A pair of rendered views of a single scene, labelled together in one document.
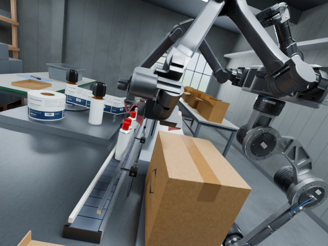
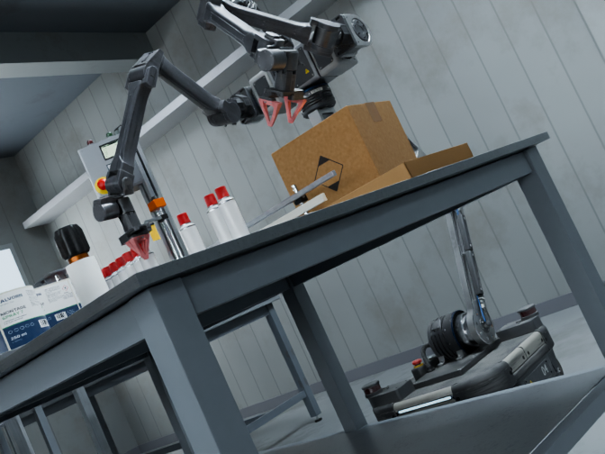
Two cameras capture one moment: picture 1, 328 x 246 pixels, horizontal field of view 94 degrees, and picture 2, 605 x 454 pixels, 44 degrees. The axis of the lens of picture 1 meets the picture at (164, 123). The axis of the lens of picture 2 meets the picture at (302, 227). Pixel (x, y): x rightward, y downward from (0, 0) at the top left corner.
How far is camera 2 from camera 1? 1.88 m
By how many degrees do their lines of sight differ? 46
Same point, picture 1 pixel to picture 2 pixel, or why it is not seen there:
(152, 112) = (282, 90)
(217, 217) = (396, 136)
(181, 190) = (359, 114)
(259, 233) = (467, 272)
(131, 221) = not seen: hidden behind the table
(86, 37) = not seen: outside the picture
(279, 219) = (460, 233)
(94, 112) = (100, 285)
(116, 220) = not seen: hidden behind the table
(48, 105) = (33, 300)
